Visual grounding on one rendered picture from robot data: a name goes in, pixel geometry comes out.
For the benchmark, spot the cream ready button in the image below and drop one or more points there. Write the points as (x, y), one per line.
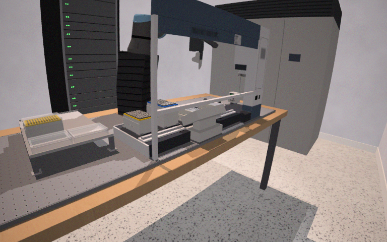
(232, 101)

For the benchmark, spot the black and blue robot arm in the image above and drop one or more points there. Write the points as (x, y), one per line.
(141, 34)

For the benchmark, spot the beige one-well reservoir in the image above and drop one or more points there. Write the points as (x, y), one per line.
(182, 113)

